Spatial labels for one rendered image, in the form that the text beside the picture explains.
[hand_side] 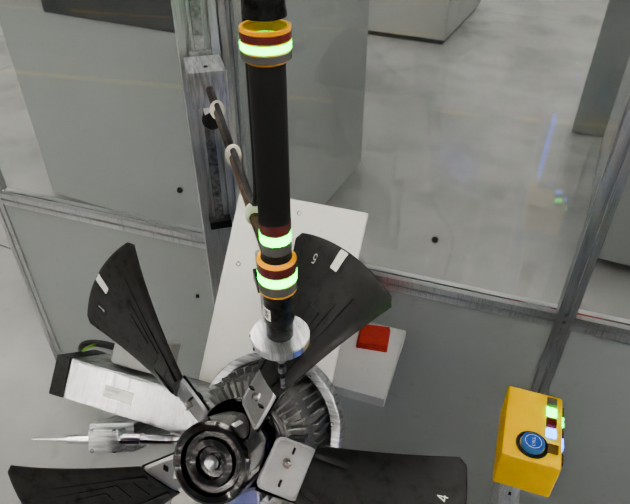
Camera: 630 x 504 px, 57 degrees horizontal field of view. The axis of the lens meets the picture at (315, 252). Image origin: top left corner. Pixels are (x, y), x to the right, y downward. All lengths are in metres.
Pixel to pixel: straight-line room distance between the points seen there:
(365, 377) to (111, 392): 0.61
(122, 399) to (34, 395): 1.66
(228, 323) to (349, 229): 0.30
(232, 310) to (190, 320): 0.80
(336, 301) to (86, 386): 0.54
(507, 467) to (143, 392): 0.66
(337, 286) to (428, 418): 1.09
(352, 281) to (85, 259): 1.33
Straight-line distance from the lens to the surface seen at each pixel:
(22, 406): 2.76
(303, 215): 1.11
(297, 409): 1.00
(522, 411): 1.18
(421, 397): 1.81
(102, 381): 1.16
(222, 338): 1.16
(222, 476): 0.89
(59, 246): 2.06
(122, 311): 0.98
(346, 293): 0.82
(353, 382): 1.44
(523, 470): 1.14
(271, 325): 0.67
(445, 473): 0.93
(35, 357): 2.94
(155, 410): 1.11
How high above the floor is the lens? 1.96
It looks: 37 degrees down
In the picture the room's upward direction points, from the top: straight up
